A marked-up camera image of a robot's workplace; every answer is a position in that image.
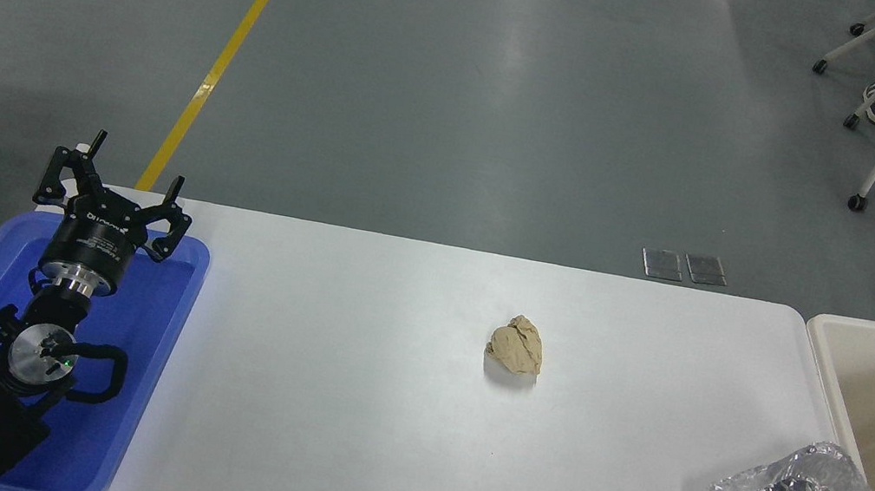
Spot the metal floor plate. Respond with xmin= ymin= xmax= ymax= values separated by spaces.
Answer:
xmin=682 ymin=251 xmax=731 ymax=289
xmin=639 ymin=246 xmax=688 ymax=284

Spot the blue plastic tray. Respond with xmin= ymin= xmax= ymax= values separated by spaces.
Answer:
xmin=0 ymin=205 xmax=215 ymax=491

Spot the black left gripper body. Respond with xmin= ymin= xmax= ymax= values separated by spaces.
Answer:
xmin=36 ymin=188 xmax=153 ymax=291

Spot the white chair base leg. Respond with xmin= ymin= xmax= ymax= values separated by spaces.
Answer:
xmin=811 ymin=0 xmax=875 ymax=85

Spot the crumpled tan paper ball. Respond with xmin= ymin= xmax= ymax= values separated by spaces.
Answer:
xmin=482 ymin=310 xmax=551 ymax=378

